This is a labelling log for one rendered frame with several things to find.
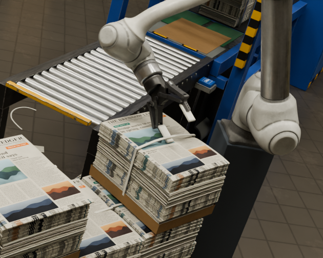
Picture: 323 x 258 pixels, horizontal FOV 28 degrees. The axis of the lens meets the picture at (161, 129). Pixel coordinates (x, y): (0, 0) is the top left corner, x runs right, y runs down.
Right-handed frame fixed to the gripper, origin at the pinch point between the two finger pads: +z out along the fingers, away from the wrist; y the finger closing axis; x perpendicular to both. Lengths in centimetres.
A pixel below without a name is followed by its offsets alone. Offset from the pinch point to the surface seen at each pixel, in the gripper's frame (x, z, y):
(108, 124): 13.9, -14.0, 15.3
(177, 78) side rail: -90, -59, 67
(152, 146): 8.4, 1.0, 7.2
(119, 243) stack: 28.1, 25.6, 20.8
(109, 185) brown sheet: 15.1, 3.1, 28.1
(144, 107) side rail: -50, -41, 60
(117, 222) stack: 22.1, 17.6, 24.9
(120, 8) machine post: -112, -132, 98
